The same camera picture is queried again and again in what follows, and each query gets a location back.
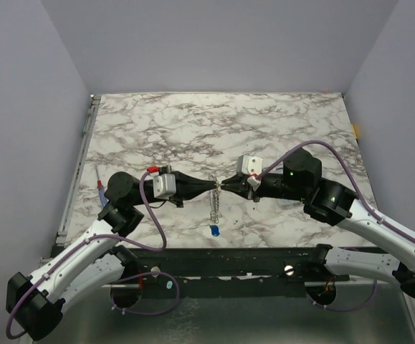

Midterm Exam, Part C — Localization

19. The metal keyring chain with plate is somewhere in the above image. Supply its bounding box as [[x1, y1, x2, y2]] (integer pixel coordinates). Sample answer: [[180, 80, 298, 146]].
[[206, 175, 223, 238]]

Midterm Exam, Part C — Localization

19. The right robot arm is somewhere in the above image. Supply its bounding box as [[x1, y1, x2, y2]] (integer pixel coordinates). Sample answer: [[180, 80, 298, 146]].
[[221, 148, 415, 299]]

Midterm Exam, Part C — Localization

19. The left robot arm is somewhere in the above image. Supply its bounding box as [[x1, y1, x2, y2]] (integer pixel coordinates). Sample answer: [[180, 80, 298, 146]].
[[6, 166, 216, 340]]

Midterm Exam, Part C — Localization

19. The clear plastic parts box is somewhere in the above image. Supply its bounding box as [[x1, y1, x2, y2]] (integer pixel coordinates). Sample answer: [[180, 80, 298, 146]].
[[277, 199, 300, 208]]

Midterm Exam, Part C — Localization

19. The blue red screwdriver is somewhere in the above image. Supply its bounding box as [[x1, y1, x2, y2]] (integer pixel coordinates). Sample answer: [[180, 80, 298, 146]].
[[95, 165, 108, 208]]

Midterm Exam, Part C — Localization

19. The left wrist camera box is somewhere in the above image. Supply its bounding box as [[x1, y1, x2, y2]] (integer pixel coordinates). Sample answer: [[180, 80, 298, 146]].
[[153, 173, 176, 200]]

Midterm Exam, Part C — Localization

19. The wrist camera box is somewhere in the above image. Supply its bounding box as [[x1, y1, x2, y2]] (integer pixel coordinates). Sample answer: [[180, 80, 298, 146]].
[[236, 155, 263, 191], [153, 173, 176, 200]]

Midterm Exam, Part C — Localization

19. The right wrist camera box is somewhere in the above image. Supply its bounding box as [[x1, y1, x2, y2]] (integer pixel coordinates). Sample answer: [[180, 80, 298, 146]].
[[236, 155, 263, 191]]

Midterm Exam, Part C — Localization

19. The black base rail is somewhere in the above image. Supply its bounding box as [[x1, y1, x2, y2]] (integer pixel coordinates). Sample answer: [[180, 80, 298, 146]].
[[110, 245, 348, 299]]

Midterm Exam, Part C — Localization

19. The aluminium frame rail left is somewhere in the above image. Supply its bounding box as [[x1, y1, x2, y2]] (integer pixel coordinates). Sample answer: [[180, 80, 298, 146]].
[[54, 95, 102, 247]]

